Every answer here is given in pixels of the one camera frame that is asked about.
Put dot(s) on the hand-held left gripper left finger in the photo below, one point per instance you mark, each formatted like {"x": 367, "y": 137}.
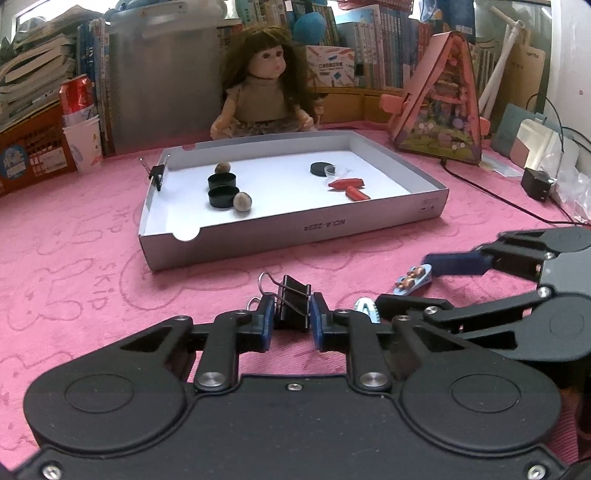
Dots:
{"x": 267, "y": 323}

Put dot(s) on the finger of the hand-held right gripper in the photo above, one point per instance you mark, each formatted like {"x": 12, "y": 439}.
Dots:
{"x": 480, "y": 318}
{"x": 455, "y": 264}

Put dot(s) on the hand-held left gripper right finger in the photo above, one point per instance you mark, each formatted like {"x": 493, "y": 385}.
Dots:
{"x": 316, "y": 323}

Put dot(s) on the black binder clip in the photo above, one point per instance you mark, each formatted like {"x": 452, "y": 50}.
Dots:
{"x": 292, "y": 300}
{"x": 156, "y": 174}

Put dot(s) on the bear decorated hair clip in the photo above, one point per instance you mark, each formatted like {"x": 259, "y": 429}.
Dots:
{"x": 413, "y": 279}

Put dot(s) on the light blue hair clip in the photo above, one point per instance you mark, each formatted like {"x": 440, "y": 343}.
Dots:
{"x": 367, "y": 307}

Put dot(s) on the grey cardboard box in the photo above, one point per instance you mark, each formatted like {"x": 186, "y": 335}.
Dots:
{"x": 323, "y": 226}

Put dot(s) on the red plastic piece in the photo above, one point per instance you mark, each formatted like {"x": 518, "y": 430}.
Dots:
{"x": 346, "y": 183}
{"x": 357, "y": 194}

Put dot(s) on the light grey nut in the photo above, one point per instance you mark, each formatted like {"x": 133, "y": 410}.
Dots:
{"x": 242, "y": 202}

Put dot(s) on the black round cap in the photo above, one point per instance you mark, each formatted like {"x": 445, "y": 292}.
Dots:
{"x": 223, "y": 197}
{"x": 223, "y": 179}
{"x": 321, "y": 169}

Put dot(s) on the clear plastic cup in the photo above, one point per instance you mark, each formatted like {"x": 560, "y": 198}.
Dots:
{"x": 331, "y": 172}

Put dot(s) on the dark brown nut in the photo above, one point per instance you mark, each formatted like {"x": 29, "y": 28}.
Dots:
{"x": 223, "y": 167}

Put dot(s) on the black power adapter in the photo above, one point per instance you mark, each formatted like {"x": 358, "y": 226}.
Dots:
{"x": 535, "y": 183}

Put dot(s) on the clear plastic bag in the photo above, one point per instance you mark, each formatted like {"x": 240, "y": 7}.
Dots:
{"x": 575, "y": 189}

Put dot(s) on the pink triangular toy house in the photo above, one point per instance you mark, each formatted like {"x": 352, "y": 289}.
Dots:
{"x": 443, "y": 124}

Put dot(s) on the teal notebook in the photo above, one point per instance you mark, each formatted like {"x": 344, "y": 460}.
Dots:
{"x": 505, "y": 131}

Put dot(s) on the orange desk organizer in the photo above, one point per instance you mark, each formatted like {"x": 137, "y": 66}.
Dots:
{"x": 355, "y": 106}

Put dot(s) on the pink towel cloth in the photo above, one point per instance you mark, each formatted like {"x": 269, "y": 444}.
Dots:
{"x": 69, "y": 258}

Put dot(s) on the white plastic pipes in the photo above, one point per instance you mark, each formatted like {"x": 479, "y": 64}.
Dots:
{"x": 501, "y": 60}

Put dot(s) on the brown haired doll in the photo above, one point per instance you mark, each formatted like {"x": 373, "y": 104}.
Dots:
{"x": 261, "y": 97}

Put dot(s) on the row of upright books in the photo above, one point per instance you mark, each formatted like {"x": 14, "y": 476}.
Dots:
{"x": 388, "y": 46}

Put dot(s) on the colourful printed cardboard box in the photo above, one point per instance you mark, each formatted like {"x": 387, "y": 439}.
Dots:
{"x": 330, "y": 67}

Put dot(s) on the white paper cup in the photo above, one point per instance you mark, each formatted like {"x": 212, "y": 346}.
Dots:
{"x": 83, "y": 145}

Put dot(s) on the grey storage bin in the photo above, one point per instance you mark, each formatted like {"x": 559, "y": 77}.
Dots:
{"x": 157, "y": 83}

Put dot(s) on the blue plush ball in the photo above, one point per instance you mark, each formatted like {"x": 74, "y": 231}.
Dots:
{"x": 309, "y": 26}

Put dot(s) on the red soda can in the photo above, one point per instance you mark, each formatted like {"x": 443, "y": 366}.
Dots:
{"x": 76, "y": 94}

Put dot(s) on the stack of lying books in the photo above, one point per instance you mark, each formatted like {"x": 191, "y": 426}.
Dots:
{"x": 37, "y": 69}

